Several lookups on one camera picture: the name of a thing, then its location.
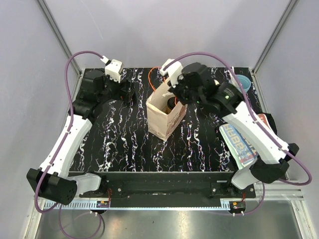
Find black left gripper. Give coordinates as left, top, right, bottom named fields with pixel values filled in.
left=98, top=69, right=134, bottom=104

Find single black cup lid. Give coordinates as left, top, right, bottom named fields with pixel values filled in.
left=167, top=97, right=177, bottom=106

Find paper bag orange handles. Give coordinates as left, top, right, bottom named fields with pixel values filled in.
left=146, top=67, right=187, bottom=141

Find single brown paper cup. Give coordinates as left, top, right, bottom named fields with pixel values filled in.
left=164, top=104, right=175, bottom=115

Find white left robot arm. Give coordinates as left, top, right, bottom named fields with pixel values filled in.
left=26, top=69, right=135, bottom=205

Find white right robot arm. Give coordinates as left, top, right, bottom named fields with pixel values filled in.
left=162, top=61, right=299, bottom=198

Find wrapped stirrers in holder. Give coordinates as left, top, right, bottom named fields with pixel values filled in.
left=229, top=66, right=237, bottom=85

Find blue cup holder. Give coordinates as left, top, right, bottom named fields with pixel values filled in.
left=237, top=75, right=251, bottom=92

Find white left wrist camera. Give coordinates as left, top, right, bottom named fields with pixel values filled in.
left=100, top=56, right=124, bottom=83

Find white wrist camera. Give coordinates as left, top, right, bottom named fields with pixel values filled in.
left=159, top=59, right=183, bottom=88
left=100, top=56, right=124, bottom=83

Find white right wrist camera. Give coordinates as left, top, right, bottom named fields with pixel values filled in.
left=159, top=59, right=183, bottom=88

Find aluminium frame post left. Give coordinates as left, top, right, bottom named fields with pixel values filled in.
left=36, top=0, right=82, bottom=74

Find aluminium frame post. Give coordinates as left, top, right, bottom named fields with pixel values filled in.
left=252, top=0, right=299, bottom=74
left=36, top=0, right=82, bottom=74

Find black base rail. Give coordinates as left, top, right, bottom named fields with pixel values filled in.
left=81, top=172, right=256, bottom=209

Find aluminium frame post right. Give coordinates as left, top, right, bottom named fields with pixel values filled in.
left=252, top=0, right=299, bottom=74

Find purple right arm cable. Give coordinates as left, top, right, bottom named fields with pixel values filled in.
left=163, top=52, right=313, bottom=216

